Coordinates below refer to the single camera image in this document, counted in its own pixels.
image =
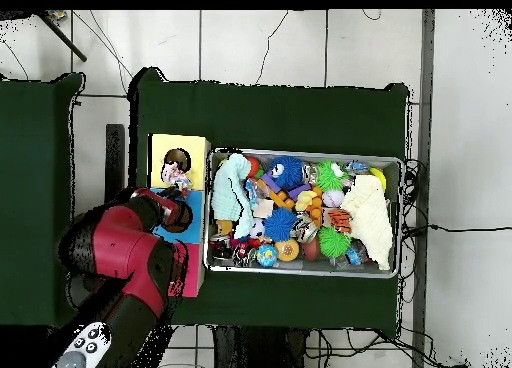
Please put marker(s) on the mint green cloth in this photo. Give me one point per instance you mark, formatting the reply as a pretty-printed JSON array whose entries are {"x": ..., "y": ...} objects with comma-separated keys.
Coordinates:
[{"x": 228, "y": 192}]

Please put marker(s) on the green spiky ball with eyes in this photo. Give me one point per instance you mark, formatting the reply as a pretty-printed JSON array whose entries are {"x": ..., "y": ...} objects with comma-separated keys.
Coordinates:
[{"x": 328, "y": 178}]

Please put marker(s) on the shallow clear mesh bin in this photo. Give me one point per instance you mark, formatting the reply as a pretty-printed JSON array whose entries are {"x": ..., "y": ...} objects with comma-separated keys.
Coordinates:
[{"x": 320, "y": 268}]

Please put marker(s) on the plain blue spiky ball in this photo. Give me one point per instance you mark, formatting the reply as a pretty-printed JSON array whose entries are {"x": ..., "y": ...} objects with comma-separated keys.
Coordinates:
[{"x": 280, "y": 224}]

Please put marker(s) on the wooden box with three holes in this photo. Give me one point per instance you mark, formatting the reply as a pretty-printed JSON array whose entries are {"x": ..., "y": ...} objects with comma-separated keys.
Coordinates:
[{"x": 198, "y": 152}]

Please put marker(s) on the black upright panel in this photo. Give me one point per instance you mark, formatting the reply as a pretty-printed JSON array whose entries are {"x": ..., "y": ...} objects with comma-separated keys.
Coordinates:
[{"x": 115, "y": 160}]

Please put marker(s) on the black slanted rod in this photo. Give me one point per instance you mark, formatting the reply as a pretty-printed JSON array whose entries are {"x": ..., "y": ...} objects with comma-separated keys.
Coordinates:
[{"x": 64, "y": 40}]

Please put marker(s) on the white baseball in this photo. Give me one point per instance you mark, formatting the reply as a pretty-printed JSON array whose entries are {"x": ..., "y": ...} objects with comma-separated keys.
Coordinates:
[{"x": 332, "y": 198}]

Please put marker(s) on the neighbouring dark green table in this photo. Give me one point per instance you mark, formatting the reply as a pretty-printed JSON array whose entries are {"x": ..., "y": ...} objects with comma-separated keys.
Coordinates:
[{"x": 36, "y": 184}]

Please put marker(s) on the red ball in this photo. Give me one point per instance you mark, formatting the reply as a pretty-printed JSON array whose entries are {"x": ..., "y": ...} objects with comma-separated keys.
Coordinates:
[{"x": 255, "y": 166}]

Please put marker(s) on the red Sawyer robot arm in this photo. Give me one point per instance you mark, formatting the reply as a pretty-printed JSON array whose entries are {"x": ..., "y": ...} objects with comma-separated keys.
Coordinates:
[{"x": 120, "y": 244}]

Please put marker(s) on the yellow plush toy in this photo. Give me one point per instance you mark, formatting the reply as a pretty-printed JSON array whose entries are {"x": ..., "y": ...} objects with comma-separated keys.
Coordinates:
[{"x": 304, "y": 199}]

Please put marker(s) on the orange tiger plush toy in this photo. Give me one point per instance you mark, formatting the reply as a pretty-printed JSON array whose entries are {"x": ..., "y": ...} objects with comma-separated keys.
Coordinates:
[{"x": 340, "y": 220}]

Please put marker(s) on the cream knitted cloth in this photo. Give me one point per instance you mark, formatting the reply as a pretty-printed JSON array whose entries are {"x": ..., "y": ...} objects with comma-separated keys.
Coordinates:
[{"x": 368, "y": 216}]

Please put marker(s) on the blue spiky ball with eyes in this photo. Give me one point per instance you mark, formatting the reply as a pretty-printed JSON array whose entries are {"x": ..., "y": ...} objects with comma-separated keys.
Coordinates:
[{"x": 290, "y": 171}]

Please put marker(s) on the plain green spiky ball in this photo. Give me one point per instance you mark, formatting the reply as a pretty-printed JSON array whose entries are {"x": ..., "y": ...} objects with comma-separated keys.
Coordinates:
[{"x": 334, "y": 242}]

